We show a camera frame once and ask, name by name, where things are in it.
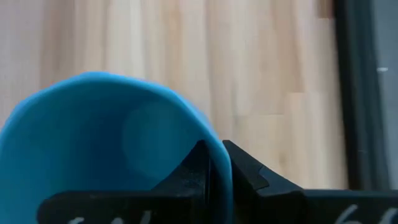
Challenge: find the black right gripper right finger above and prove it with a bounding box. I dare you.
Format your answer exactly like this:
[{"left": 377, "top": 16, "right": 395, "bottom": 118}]
[{"left": 222, "top": 139, "right": 398, "bottom": 224}]

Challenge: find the black table edge frame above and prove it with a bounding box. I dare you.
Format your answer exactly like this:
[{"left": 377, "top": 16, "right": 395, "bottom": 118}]
[{"left": 334, "top": 0, "right": 390, "bottom": 190}]

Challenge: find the light blue faceted mug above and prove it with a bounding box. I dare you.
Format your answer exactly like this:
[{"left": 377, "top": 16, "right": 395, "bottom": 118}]
[{"left": 0, "top": 71, "right": 234, "bottom": 224}]

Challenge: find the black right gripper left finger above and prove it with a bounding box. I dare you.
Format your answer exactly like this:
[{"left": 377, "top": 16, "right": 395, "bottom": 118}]
[{"left": 37, "top": 139, "right": 211, "bottom": 224}]

